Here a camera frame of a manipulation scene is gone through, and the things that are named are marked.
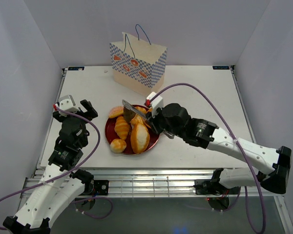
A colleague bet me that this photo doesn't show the right blue table label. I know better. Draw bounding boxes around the right blue table label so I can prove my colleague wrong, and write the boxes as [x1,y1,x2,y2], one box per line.
[212,66,230,70]

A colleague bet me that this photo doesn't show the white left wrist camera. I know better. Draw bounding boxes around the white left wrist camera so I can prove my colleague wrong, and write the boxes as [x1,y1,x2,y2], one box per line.
[58,95,79,113]

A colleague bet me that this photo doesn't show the curved croissant bread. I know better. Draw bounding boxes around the curved croissant bread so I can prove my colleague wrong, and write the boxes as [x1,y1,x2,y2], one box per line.
[130,106,149,127]

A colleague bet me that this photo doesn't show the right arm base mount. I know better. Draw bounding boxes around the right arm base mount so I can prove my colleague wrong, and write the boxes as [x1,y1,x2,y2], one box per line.
[193,179,240,195]

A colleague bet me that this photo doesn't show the white topped oval bread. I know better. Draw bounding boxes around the white topped oval bread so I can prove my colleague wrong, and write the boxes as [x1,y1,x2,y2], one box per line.
[130,123,150,154]

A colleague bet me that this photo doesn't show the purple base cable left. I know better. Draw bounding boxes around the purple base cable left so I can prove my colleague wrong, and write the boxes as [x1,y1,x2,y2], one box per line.
[72,196,114,219]

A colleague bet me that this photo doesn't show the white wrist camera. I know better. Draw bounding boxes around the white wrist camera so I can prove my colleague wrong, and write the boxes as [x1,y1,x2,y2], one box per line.
[58,95,79,113]
[145,92,164,117]

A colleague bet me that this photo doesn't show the pink sugared bread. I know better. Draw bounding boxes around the pink sugared bread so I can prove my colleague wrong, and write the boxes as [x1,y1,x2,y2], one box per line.
[108,106,124,118]

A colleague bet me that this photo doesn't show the metal serving tongs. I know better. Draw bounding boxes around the metal serving tongs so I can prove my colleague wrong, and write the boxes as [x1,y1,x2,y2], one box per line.
[122,99,174,139]

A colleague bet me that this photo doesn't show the red round plate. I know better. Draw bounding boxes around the red round plate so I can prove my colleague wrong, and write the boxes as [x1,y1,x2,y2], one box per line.
[105,107,159,155]

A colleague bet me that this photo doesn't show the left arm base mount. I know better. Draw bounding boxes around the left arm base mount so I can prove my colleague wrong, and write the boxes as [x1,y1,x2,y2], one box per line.
[82,179,109,196]

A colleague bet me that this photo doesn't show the blue table label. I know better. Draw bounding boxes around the blue table label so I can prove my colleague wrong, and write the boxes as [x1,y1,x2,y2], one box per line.
[212,66,230,70]
[68,66,84,71]

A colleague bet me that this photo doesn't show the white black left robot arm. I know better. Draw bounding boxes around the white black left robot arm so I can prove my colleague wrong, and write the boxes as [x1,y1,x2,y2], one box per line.
[3,95,98,234]

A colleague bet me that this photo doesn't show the left blue table label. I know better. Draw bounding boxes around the left blue table label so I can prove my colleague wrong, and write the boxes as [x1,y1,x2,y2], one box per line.
[68,66,84,71]

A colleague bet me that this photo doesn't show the striped croissant bread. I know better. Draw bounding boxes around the striped croissant bread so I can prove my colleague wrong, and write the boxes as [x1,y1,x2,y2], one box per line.
[114,116,130,140]

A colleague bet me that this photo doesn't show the small round bread roll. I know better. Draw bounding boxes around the small round bread roll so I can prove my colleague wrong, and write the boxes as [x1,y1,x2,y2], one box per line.
[110,138,127,154]

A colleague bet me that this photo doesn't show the checkered paper bag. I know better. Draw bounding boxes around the checkered paper bag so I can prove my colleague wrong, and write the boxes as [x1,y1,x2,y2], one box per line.
[109,32,167,97]

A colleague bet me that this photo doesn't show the aluminium frame rail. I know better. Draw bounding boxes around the aluminium frame rail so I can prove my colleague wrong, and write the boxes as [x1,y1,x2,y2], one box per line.
[19,168,284,198]

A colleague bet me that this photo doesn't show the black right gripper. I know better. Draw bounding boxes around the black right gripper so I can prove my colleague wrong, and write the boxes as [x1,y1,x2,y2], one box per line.
[145,105,184,138]

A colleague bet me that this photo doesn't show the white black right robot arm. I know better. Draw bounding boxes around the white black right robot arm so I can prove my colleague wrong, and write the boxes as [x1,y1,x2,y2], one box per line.
[145,100,292,195]

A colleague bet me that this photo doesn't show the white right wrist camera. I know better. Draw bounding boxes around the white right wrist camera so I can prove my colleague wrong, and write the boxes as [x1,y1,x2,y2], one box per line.
[145,92,164,117]

